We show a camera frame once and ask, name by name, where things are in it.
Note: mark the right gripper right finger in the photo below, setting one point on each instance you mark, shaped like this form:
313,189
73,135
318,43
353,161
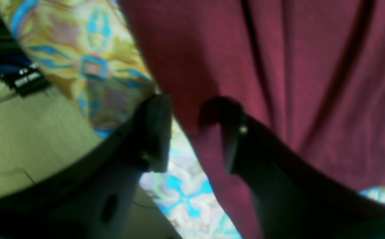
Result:
291,198

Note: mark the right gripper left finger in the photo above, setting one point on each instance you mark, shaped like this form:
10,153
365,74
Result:
91,199

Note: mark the maroon t-shirt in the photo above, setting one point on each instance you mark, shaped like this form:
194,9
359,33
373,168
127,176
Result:
312,71

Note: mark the white power strip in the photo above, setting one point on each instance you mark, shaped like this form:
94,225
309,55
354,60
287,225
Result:
26,81

